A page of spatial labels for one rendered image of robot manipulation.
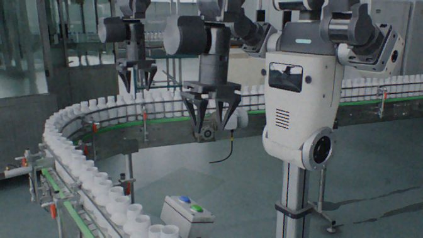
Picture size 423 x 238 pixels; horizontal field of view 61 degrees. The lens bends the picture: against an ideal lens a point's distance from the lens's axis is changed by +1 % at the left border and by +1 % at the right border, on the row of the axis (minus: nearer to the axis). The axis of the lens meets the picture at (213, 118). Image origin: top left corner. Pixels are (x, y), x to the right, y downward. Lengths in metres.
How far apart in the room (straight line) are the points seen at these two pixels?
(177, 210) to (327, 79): 0.60
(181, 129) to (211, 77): 1.63
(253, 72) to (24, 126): 2.85
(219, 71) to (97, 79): 5.30
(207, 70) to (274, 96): 0.57
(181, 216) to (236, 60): 3.93
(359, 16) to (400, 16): 5.97
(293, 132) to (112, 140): 1.27
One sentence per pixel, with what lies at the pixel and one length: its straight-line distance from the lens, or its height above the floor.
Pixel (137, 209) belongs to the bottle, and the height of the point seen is 1.15.
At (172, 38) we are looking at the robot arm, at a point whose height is 1.57.
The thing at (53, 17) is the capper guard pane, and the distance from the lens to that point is 5.72.
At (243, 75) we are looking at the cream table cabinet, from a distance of 4.85.
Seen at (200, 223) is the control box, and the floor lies 1.09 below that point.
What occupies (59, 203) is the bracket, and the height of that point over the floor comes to 1.08.
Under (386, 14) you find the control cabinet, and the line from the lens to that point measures 6.71.
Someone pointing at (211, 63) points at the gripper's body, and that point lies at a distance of 0.67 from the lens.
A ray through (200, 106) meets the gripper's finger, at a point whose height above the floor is 1.45.
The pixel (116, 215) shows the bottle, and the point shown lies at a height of 1.13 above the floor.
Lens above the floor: 1.61
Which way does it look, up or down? 16 degrees down
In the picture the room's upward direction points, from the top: straight up
